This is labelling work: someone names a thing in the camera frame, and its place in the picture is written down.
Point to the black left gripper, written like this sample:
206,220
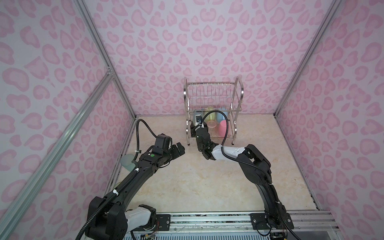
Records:
176,152

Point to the translucent pink plastic cup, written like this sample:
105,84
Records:
212,128

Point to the opaque pink plastic cup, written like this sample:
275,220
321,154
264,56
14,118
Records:
222,128

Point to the light green ceramic mug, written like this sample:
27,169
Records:
210,117

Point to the light blue ceramic mug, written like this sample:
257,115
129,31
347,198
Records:
222,116

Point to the translucent teal plastic cup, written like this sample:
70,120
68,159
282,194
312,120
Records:
195,114

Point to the translucent green plastic cup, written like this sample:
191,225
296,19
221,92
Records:
193,129

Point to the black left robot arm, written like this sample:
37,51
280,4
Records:
108,218

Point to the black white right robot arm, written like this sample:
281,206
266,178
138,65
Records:
256,168

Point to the steel two-tier dish rack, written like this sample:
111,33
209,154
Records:
214,101

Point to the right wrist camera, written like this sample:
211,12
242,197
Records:
199,120

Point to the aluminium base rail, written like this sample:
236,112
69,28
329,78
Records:
308,225

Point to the aluminium corner frame post left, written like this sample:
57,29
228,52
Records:
90,25

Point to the aluminium corner frame post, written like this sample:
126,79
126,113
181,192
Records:
326,23
90,25

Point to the aluminium diagonal frame bar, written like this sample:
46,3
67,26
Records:
25,198

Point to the aluminium corner frame post right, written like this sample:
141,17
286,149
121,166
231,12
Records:
326,23

